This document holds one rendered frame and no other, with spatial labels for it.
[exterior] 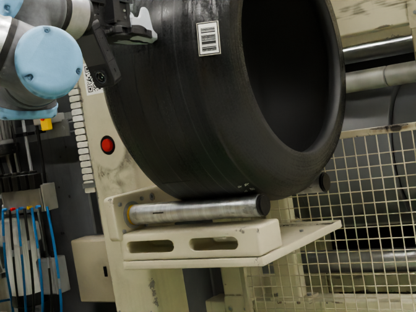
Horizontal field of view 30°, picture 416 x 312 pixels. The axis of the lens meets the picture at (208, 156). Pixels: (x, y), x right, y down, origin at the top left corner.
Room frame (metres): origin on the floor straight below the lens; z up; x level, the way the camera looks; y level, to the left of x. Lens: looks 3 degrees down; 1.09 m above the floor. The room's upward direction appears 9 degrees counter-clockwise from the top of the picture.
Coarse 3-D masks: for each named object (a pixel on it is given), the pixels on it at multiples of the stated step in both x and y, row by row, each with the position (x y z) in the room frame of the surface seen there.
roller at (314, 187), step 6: (324, 174) 1.75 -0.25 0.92; (318, 180) 1.74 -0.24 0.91; (324, 180) 1.75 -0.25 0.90; (312, 186) 1.75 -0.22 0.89; (318, 186) 1.74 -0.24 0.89; (324, 186) 1.74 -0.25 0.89; (300, 192) 1.78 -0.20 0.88; (306, 192) 1.77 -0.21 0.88; (312, 192) 1.76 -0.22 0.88; (318, 192) 1.76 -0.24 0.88
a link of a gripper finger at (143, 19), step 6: (144, 12) 1.40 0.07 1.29; (132, 18) 1.37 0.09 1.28; (138, 18) 1.38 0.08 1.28; (144, 18) 1.40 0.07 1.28; (132, 24) 1.36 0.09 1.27; (138, 24) 1.38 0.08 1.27; (144, 24) 1.39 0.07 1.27; (150, 24) 1.41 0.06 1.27; (138, 36) 1.36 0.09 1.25; (156, 36) 1.42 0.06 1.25; (150, 42) 1.42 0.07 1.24
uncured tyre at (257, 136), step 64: (192, 0) 1.42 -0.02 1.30; (256, 0) 1.92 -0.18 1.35; (320, 0) 1.76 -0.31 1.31; (128, 64) 1.48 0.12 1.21; (192, 64) 1.41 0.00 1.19; (256, 64) 1.98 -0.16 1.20; (320, 64) 1.89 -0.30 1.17; (128, 128) 1.52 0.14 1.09; (192, 128) 1.44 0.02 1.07; (256, 128) 1.46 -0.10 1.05; (320, 128) 1.84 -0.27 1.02; (192, 192) 1.59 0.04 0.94; (256, 192) 1.54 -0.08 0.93
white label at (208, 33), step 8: (200, 24) 1.40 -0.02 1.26; (208, 24) 1.40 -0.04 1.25; (216, 24) 1.40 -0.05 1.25; (200, 32) 1.40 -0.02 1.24; (208, 32) 1.40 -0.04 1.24; (216, 32) 1.40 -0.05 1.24; (200, 40) 1.40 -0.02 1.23; (208, 40) 1.40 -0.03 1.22; (216, 40) 1.39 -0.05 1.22; (200, 48) 1.40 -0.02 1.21; (208, 48) 1.40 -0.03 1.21; (216, 48) 1.39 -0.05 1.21
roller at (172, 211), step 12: (144, 204) 1.69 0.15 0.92; (156, 204) 1.67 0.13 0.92; (168, 204) 1.64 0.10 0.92; (180, 204) 1.62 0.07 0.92; (192, 204) 1.61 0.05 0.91; (204, 204) 1.59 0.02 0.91; (216, 204) 1.57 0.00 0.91; (228, 204) 1.55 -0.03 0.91; (240, 204) 1.53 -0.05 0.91; (252, 204) 1.52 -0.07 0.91; (264, 204) 1.52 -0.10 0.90; (132, 216) 1.69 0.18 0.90; (144, 216) 1.67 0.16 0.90; (156, 216) 1.66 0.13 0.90; (168, 216) 1.64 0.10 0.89; (180, 216) 1.62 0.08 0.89; (192, 216) 1.60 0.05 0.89; (204, 216) 1.59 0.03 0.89; (216, 216) 1.57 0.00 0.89; (228, 216) 1.56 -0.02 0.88; (240, 216) 1.54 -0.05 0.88; (252, 216) 1.53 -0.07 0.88
